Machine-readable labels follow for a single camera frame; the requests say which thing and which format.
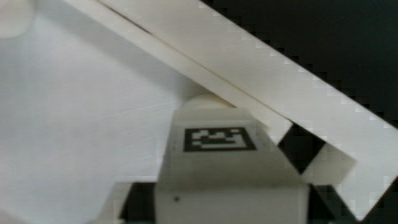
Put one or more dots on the white U-shaped fence wall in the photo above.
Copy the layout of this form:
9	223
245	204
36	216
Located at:
190	24

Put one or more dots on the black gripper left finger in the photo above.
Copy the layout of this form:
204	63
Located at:
128	207

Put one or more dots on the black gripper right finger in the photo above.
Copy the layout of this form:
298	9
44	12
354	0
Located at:
327	208

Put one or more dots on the white square tabletop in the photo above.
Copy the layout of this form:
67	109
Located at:
89	94

